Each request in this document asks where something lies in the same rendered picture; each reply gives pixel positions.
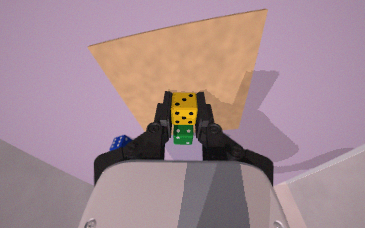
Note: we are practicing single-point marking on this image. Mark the blue die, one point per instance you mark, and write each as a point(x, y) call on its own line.
point(120, 141)

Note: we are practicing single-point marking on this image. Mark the yellow die with black pips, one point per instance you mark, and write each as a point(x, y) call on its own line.
point(184, 108)

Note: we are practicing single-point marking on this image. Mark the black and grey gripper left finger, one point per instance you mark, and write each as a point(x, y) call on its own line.
point(150, 144)

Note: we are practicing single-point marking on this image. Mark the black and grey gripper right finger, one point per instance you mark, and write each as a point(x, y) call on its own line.
point(216, 146)

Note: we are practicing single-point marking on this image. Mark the tan mat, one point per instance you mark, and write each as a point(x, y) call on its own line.
point(216, 56)

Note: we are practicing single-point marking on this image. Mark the green die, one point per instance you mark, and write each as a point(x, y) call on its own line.
point(183, 134)

